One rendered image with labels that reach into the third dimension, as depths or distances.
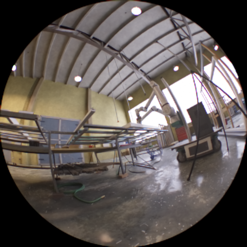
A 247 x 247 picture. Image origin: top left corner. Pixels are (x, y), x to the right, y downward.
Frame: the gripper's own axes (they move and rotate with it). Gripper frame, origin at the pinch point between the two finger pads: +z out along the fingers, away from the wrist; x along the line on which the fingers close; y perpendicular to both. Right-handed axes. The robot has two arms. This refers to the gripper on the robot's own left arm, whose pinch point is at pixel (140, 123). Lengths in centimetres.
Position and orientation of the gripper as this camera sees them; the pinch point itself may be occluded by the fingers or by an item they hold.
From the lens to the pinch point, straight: 173.8
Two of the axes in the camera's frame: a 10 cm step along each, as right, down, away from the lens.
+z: 2.1, 9.2, -3.2
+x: 6.8, -3.7, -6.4
